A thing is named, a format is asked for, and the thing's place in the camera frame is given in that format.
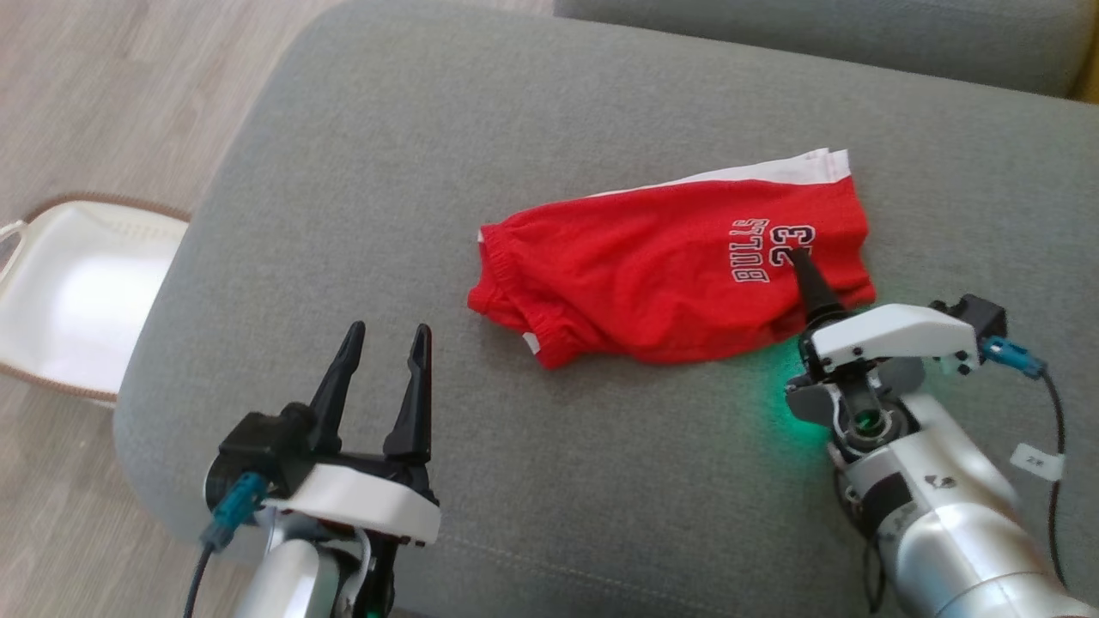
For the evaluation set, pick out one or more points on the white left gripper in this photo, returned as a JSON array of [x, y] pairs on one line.
[[361, 502]]

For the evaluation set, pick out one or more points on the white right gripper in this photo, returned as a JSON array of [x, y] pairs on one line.
[[893, 339]]

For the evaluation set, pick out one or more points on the red and white basketball shorts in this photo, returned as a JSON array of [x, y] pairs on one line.
[[652, 275]]

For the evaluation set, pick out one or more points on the large grey sofa seat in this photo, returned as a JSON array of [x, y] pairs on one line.
[[558, 472]]

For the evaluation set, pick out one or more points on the white laundry basket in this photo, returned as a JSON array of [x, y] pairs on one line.
[[77, 300]]

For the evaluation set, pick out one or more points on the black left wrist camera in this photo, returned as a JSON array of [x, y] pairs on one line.
[[262, 442]]

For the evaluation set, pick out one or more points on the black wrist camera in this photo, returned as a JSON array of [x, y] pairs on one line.
[[974, 313], [262, 442]]

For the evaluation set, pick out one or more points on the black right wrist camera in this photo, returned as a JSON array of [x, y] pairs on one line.
[[974, 313]]

